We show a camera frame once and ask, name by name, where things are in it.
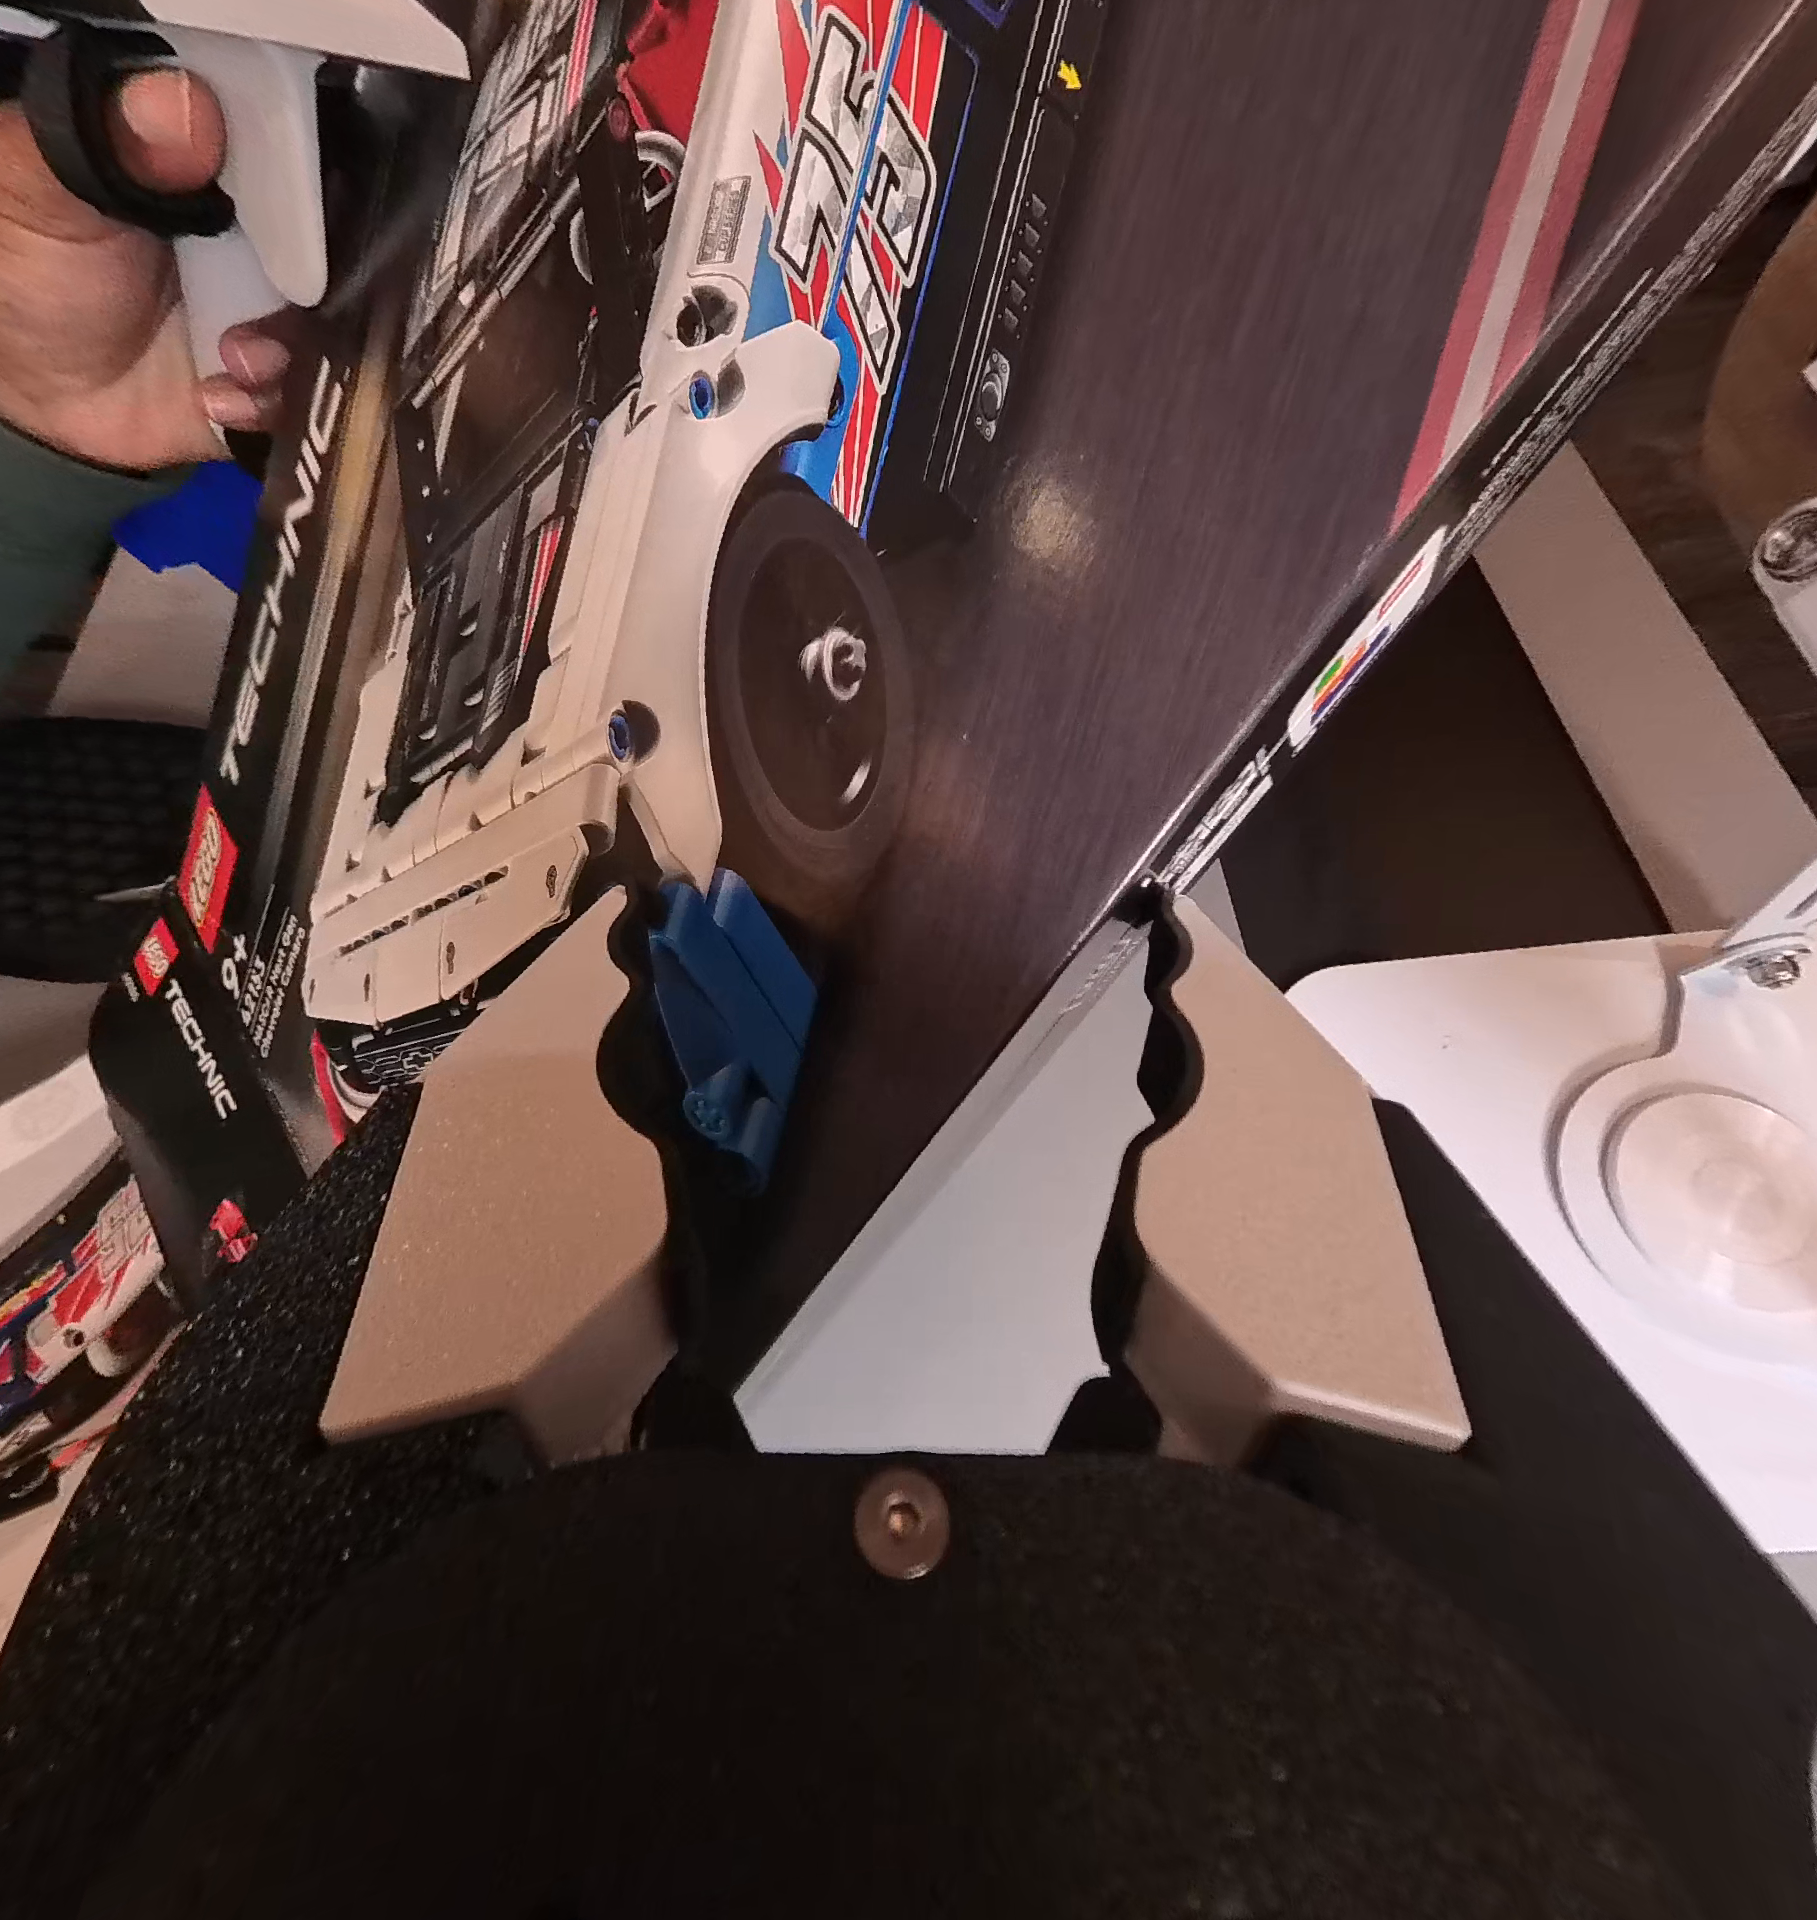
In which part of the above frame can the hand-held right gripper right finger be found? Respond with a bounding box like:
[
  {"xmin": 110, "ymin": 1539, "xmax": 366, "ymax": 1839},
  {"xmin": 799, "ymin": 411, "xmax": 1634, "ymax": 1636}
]
[{"xmin": 1093, "ymin": 886, "xmax": 1474, "ymax": 1467}]

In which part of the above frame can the white stand base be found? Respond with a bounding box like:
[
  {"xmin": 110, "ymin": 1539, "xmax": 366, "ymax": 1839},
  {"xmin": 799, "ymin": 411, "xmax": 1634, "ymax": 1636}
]
[{"xmin": 1284, "ymin": 927, "xmax": 1817, "ymax": 1558}]

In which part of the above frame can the person's left forearm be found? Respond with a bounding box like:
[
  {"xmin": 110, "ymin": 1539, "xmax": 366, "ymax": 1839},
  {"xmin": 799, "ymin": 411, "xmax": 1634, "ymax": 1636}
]
[{"xmin": 0, "ymin": 381, "xmax": 152, "ymax": 738}]

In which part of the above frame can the black mesh object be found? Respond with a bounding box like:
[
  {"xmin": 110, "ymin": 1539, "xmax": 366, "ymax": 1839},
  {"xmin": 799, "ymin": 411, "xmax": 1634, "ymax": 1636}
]
[{"xmin": 0, "ymin": 716, "xmax": 208, "ymax": 986}]

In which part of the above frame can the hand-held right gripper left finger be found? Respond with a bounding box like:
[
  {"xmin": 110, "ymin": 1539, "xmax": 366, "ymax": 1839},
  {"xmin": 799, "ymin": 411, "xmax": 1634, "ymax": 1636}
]
[{"xmin": 320, "ymin": 886, "xmax": 699, "ymax": 1467}]

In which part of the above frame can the person's left hand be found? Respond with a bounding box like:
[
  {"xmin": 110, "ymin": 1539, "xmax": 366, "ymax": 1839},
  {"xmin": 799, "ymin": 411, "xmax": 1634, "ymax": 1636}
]
[{"xmin": 0, "ymin": 60, "xmax": 311, "ymax": 479}]

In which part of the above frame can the blue plastic bin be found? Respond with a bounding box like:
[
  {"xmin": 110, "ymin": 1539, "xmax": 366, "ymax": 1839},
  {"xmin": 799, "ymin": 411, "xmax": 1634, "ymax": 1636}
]
[{"xmin": 111, "ymin": 459, "xmax": 268, "ymax": 582}]

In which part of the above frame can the lego set box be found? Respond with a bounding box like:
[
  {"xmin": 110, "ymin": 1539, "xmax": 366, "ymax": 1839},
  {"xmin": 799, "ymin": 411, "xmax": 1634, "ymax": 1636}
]
[{"xmin": 91, "ymin": 0, "xmax": 1817, "ymax": 1449}]

